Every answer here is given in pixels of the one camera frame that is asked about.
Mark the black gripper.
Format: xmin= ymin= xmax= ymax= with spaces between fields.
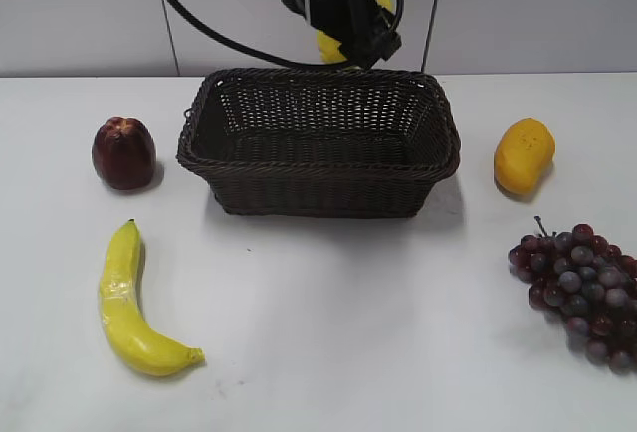
xmin=281 ymin=0 xmax=402 ymax=69

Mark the yellow lemon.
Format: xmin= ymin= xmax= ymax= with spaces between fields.
xmin=316 ymin=0 xmax=393 ymax=65

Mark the dark brown woven basket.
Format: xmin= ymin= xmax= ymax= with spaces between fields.
xmin=176 ymin=69 xmax=461 ymax=219

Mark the orange yellow mango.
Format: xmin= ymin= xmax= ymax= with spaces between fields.
xmin=494 ymin=118 xmax=555 ymax=196

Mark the dark red apple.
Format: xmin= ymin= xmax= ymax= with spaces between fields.
xmin=92 ymin=117 xmax=156 ymax=191

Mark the purple grape bunch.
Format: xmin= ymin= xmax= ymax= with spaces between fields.
xmin=508 ymin=215 xmax=636 ymax=375

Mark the yellow banana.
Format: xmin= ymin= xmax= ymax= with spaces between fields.
xmin=99 ymin=219 xmax=205 ymax=377

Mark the black cable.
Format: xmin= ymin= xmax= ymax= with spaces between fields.
xmin=131 ymin=0 xmax=349 ymax=71

